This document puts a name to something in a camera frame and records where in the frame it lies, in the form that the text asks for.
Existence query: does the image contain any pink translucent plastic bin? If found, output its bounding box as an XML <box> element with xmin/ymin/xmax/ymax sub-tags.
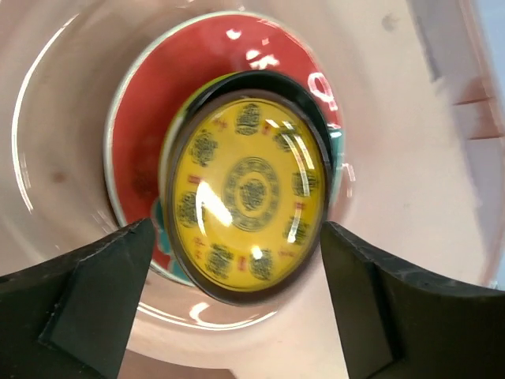
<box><xmin>0</xmin><ymin>0</ymin><xmax>505</xmax><ymax>379</ymax></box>

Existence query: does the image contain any black plate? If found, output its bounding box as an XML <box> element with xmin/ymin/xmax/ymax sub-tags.
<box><xmin>176</xmin><ymin>70</ymin><xmax>342</xmax><ymax>190</ymax></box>

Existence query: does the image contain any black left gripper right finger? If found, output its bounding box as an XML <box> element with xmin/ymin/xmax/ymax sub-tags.
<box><xmin>320</xmin><ymin>222</ymin><xmax>504</xmax><ymax>378</ymax></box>

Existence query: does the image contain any yellow patterned plate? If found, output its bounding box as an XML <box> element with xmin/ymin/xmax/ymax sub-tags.
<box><xmin>163</xmin><ymin>89</ymin><xmax>331</xmax><ymax>306</ymax></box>

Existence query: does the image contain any red plate with teal flower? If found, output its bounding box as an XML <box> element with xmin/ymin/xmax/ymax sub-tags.
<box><xmin>103</xmin><ymin>11</ymin><xmax>344</xmax><ymax>285</ymax></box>

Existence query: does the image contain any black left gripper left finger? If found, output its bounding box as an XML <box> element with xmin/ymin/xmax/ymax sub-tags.
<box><xmin>1</xmin><ymin>219</ymin><xmax>155</xmax><ymax>378</ymax></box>

